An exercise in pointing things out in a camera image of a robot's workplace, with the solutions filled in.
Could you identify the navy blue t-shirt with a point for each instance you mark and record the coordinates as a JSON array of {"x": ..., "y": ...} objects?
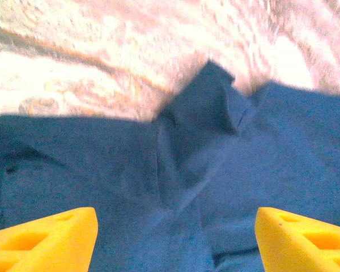
[{"x": 170, "y": 175}]

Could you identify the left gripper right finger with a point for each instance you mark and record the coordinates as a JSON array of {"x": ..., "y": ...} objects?
[{"x": 303, "y": 243}]

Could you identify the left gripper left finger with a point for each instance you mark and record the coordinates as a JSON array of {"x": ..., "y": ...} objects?
[{"x": 42, "y": 241}]

